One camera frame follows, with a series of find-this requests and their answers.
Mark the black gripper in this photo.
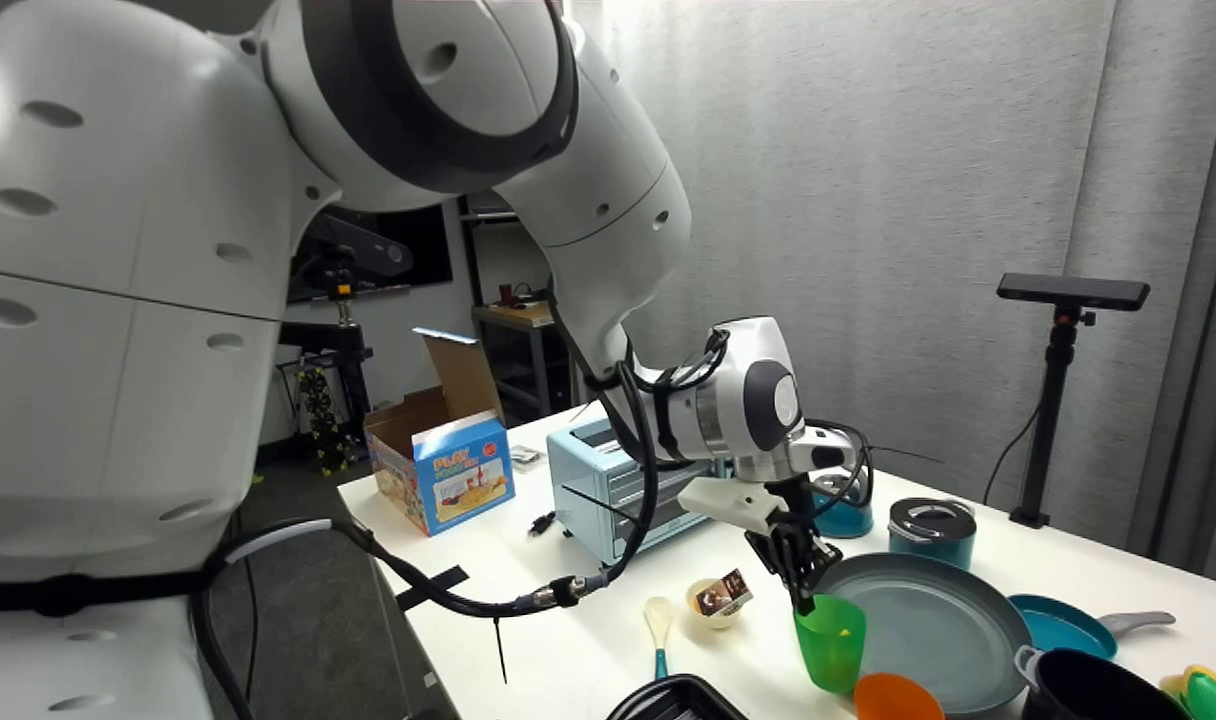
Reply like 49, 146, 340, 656
745, 479, 838, 618

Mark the green plastic cup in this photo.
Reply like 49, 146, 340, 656
787, 592, 873, 700

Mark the orange plastic cup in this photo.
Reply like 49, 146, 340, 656
847, 667, 948, 720

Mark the small cream cup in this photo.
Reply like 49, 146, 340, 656
685, 572, 752, 635

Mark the blue printed box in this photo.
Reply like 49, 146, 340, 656
407, 412, 519, 538

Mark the blue cardboard box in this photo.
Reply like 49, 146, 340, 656
365, 327, 508, 526

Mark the teal camping kettle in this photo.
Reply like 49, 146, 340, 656
811, 462, 874, 542

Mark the brown coffee packet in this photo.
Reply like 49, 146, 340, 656
695, 568, 756, 618

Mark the teal camping pot with lid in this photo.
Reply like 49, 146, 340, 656
883, 490, 978, 572

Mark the grey round plate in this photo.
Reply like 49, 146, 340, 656
805, 553, 1035, 720

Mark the black griddle tray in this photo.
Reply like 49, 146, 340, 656
604, 672, 752, 720

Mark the light blue toaster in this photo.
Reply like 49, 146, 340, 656
542, 403, 770, 572

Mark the teal camping plate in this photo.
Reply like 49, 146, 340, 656
1003, 592, 1120, 664

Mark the black cooking pot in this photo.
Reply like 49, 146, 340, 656
1010, 644, 1193, 720

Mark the wooden side table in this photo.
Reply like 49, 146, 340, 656
480, 294, 562, 336

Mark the green plastic toy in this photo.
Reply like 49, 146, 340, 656
1160, 661, 1216, 720

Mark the grey curtain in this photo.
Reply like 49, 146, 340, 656
562, 0, 1216, 592

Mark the dark shelving unit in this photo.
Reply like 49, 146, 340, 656
457, 192, 572, 415

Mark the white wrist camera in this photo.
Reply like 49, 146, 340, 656
677, 475, 787, 526

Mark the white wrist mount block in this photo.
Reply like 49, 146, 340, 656
782, 422, 858, 482

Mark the white spoon with blue handle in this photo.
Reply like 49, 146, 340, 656
639, 597, 678, 685

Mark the black camera stand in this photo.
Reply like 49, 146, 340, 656
269, 276, 374, 470
1003, 301, 1099, 531

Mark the black robot cable hose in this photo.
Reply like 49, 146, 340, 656
189, 354, 664, 720

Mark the black cable strap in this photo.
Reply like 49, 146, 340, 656
393, 562, 470, 615

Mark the black stereo camera bar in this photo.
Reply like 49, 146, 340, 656
997, 273, 1152, 315

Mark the black wall monitor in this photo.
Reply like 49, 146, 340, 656
301, 197, 457, 292

